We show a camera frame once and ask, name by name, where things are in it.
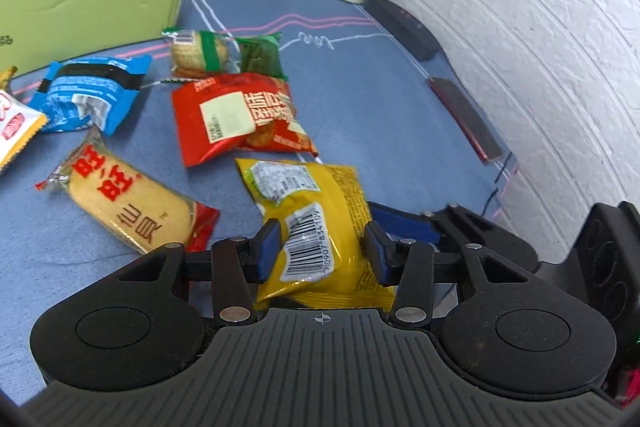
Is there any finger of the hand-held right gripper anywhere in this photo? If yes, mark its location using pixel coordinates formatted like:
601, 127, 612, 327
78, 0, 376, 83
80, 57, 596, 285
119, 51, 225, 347
369, 202, 541, 273

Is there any white orange-edged snack packet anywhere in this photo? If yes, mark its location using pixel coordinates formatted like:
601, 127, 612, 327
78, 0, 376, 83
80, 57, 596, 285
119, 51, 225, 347
0, 89, 48, 170

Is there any blue tablecloth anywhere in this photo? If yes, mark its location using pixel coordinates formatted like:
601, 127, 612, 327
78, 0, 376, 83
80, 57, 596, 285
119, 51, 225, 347
0, 0, 521, 408

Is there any blue snack packet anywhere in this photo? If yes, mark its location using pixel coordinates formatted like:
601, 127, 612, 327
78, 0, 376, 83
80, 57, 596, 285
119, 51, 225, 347
27, 55, 152, 136

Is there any red snack packet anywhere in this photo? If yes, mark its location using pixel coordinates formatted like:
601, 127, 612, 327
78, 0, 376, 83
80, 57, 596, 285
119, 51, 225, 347
171, 74, 319, 168

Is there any yellow snack packet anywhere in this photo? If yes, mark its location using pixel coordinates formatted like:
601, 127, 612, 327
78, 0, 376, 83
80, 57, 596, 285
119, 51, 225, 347
235, 158, 396, 310

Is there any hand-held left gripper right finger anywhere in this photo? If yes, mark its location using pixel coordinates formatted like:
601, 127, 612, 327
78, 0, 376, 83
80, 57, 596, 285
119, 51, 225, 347
365, 223, 540, 329

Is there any red-edged phone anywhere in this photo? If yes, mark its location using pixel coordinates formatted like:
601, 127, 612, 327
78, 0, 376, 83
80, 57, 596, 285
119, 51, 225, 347
427, 77, 503, 162

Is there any green cookie packet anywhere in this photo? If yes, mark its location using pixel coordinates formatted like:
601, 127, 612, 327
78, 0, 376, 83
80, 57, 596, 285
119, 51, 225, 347
161, 28, 284, 80

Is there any clear yellow rice cracker packet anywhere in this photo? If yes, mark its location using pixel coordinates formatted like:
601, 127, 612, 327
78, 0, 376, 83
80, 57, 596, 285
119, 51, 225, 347
34, 129, 221, 255

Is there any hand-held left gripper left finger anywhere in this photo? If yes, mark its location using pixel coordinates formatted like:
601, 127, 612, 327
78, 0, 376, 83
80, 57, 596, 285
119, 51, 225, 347
116, 219, 281, 327

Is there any black flat device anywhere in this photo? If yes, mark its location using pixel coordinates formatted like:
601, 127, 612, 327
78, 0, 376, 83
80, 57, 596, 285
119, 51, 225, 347
365, 0, 440, 62

